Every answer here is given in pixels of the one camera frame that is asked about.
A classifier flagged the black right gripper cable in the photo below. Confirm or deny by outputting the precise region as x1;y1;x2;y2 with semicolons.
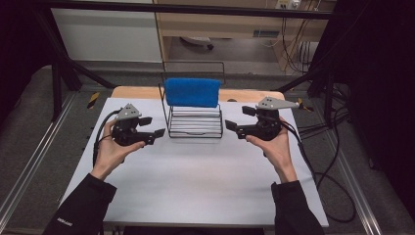
279;117;357;224

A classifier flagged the white power strip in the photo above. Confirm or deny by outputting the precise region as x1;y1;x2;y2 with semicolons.
275;0;301;11

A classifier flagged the person's left hand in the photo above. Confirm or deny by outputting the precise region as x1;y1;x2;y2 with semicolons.
90;119;147;181

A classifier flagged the black wire rack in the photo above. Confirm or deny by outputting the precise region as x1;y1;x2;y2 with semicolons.
158;60;226;140

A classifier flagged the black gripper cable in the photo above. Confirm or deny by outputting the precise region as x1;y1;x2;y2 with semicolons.
92;110;122;167
279;117;357;224

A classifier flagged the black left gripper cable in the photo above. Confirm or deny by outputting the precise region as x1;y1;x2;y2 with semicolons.
92;110;122;167

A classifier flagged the black metal frame bar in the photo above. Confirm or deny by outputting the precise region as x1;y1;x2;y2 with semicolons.
41;0;338;20

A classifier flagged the black curtain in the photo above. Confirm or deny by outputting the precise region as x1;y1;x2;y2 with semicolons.
0;0;57;125
317;0;415;210

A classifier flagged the aluminium floor rail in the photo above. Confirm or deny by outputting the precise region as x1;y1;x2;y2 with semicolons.
0;93;78;224
325;142;384;235

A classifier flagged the person's right hand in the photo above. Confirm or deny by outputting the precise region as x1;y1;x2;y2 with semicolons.
246;124;299;185

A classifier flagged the black metal stand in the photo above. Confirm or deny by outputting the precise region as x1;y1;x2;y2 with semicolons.
276;64;338;129
34;12;115;122

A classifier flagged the white cabinet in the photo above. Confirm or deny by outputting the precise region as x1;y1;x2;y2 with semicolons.
51;7;163;64

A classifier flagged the blue sponge block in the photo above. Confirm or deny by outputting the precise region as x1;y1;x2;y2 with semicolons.
163;76;222;109

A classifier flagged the office chair base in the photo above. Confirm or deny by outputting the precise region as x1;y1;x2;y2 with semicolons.
180;35;215;51

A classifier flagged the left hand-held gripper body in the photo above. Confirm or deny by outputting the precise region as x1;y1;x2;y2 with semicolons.
112;103;155;147

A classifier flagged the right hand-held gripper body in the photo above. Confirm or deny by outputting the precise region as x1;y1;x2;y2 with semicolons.
239;96;300;142

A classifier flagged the yellow black tape strip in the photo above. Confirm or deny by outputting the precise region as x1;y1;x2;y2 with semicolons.
296;97;313;113
86;91;101;110

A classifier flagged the bundle of hanging black cables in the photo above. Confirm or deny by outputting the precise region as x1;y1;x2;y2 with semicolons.
281;17;320;73

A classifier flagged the wooden desk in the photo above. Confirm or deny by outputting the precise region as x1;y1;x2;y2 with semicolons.
153;0;338;71

